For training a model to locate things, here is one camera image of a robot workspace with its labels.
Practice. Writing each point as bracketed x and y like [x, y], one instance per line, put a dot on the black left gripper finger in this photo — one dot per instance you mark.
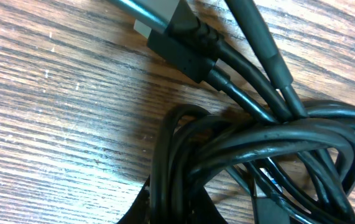
[202, 210]

